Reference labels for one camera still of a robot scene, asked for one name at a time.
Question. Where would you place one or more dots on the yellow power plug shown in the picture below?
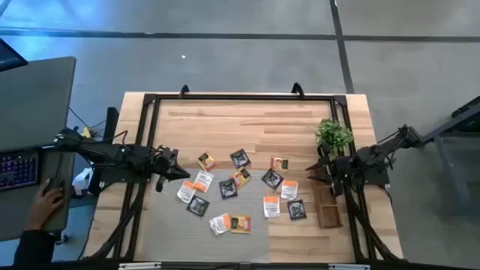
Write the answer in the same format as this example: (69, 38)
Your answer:
(87, 132)

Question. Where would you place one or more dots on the grey woven placemat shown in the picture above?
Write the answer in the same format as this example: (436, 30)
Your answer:
(168, 240)

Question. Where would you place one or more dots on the white plastic object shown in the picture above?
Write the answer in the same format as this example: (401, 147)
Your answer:
(80, 182)

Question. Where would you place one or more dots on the black metal table frame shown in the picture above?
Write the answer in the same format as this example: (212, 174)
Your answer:
(243, 97)

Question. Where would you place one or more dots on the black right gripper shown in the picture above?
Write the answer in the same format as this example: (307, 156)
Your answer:
(343, 170)

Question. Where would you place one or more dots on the black upright post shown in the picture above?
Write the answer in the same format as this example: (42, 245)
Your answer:
(111, 123)

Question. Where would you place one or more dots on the black frame clamp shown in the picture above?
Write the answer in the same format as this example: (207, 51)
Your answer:
(184, 90)
(298, 90)

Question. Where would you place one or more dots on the person's hand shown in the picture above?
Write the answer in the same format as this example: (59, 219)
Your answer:
(45, 206)

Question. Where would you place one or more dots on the dark metal side table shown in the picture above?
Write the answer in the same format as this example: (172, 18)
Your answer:
(450, 125)

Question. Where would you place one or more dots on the black desk foot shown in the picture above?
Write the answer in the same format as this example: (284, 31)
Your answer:
(62, 238)

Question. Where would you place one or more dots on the orange mango tea packet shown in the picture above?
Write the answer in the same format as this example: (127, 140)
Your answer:
(279, 164)
(240, 224)
(206, 161)
(241, 177)

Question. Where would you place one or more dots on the backlit black keyboard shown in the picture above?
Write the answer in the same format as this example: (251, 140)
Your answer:
(18, 170)

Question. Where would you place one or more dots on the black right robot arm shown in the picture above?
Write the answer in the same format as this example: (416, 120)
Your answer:
(375, 155)

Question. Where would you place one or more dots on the person's forearm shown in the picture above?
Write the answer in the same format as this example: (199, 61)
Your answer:
(33, 247)

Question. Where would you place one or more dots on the black blackcurrant tea packet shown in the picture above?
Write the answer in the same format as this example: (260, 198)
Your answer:
(272, 179)
(297, 209)
(228, 188)
(198, 206)
(240, 158)

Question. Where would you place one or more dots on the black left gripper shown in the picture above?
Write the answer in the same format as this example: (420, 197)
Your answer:
(165, 161)

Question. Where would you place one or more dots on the dark computer monitor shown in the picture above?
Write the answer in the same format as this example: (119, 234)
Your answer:
(9, 58)

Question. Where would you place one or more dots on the green potted plant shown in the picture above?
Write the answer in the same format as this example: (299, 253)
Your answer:
(333, 135)

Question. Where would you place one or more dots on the grey keyboard desk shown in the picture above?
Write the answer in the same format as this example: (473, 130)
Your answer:
(11, 210)

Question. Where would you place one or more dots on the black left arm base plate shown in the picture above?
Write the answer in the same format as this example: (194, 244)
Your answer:
(112, 177)

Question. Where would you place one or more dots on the wooden compartment tea box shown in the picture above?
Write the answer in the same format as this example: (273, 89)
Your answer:
(330, 219)

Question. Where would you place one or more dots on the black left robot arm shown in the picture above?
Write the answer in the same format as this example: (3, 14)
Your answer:
(108, 150)

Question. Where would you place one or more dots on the white metal bracket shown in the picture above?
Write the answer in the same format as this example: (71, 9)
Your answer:
(348, 267)
(139, 266)

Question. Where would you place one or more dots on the white orange tea packet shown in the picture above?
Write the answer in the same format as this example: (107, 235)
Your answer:
(220, 224)
(271, 207)
(186, 191)
(289, 190)
(203, 181)

